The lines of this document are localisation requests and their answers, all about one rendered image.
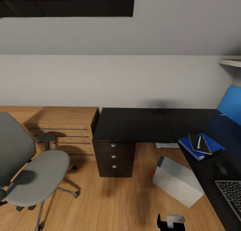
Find swivel chair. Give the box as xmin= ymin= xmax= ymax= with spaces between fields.
xmin=0 ymin=112 xmax=79 ymax=231

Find folder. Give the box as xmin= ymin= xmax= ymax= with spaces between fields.
xmin=179 ymin=133 xmax=225 ymax=161

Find keyboard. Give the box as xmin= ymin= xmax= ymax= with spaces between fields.
xmin=215 ymin=180 xmax=241 ymax=222

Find notebook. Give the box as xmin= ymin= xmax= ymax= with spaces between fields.
xmin=188 ymin=134 xmax=212 ymax=154

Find mouse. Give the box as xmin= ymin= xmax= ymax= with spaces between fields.
xmin=214 ymin=162 xmax=227 ymax=175

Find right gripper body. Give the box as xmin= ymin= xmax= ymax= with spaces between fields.
xmin=159 ymin=221 xmax=183 ymax=231

